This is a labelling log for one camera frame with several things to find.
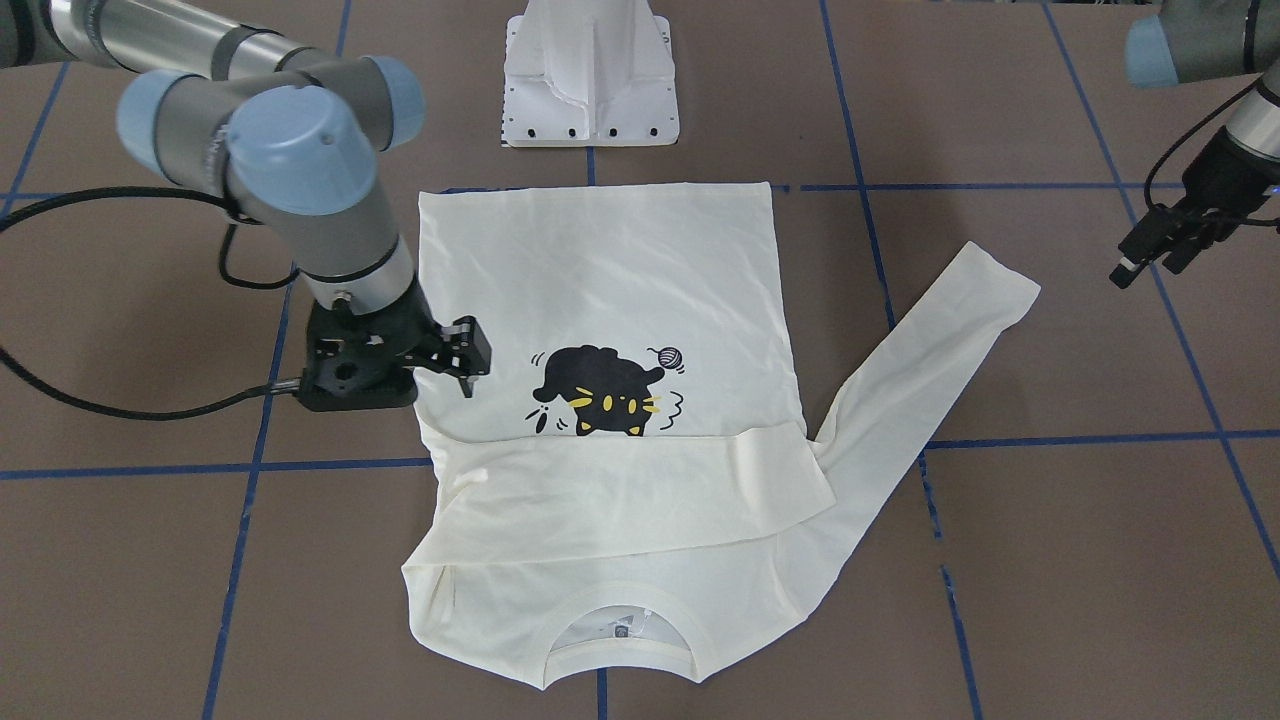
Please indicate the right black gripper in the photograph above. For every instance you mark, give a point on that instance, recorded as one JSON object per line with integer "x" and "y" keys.
{"x": 404, "y": 318}

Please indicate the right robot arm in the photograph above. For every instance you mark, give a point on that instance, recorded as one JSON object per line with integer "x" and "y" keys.
{"x": 275, "y": 133}

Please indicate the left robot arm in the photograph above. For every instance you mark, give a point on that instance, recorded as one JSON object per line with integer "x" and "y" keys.
{"x": 1192, "y": 41}

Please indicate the cream long-sleeve cat shirt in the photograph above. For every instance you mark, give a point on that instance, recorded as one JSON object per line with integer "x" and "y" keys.
{"x": 632, "y": 483}

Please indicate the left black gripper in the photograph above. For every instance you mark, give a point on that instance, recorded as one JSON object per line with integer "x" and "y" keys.
{"x": 1226, "y": 172}

